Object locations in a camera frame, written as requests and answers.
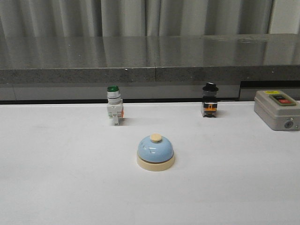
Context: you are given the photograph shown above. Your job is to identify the grey power switch box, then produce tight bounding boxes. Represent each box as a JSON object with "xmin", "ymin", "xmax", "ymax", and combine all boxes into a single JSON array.
[{"xmin": 254, "ymin": 90, "xmax": 300, "ymax": 131}]

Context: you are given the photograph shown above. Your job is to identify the green push button switch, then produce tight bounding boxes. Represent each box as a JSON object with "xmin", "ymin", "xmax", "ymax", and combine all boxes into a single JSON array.
[{"xmin": 107, "ymin": 85, "xmax": 124, "ymax": 125}]

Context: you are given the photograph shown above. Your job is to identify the grey stone counter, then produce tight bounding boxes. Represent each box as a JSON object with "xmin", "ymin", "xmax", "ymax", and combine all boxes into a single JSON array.
[{"xmin": 0, "ymin": 34, "xmax": 300, "ymax": 102}]

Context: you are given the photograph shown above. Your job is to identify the grey curtain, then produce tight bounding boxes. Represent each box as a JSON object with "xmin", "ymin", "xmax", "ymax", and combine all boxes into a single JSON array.
[{"xmin": 0, "ymin": 0, "xmax": 274, "ymax": 38}]

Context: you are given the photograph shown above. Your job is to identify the blue and cream desk bell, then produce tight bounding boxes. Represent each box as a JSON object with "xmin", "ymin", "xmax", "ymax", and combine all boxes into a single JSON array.
[{"xmin": 137, "ymin": 134, "xmax": 175, "ymax": 172}]

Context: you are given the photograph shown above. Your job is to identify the black selector knob switch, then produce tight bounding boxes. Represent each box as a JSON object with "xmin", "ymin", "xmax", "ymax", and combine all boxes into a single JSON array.
[{"xmin": 201, "ymin": 82, "xmax": 218, "ymax": 118}]

